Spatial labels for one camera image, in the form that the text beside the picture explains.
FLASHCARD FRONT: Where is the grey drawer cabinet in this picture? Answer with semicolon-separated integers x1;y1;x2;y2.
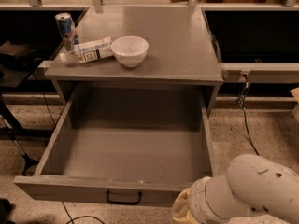
46;5;223;111

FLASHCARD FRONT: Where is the black cable on right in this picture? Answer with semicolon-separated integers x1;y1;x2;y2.
241;75;260;157

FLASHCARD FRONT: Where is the white ceramic bowl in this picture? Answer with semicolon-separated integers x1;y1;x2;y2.
111;36;149;67

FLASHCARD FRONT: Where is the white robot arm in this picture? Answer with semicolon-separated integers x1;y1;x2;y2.
172;154;299;224

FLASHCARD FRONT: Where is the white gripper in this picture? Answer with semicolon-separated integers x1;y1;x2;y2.
172;177;223;224

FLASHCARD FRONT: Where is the black top drawer handle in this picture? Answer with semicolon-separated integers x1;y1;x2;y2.
106;190;142;205

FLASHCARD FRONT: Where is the blue energy drink can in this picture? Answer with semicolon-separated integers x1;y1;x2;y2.
55;12;78;50

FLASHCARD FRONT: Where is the black cable on left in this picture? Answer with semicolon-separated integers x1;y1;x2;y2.
61;202;106;224

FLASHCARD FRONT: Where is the grey top drawer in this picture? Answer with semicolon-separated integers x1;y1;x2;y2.
14;83;215;206

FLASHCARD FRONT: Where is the black tripod stand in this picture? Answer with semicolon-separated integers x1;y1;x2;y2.
0;117;39;176

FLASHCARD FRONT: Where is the metal frame rail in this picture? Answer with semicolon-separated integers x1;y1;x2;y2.
220;63;299;84

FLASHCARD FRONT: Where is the white milk carton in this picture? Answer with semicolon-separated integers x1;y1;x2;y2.
59;37;114;64

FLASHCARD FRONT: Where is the black cable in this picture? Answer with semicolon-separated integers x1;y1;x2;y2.
241;75;260;157
61;202;106;224

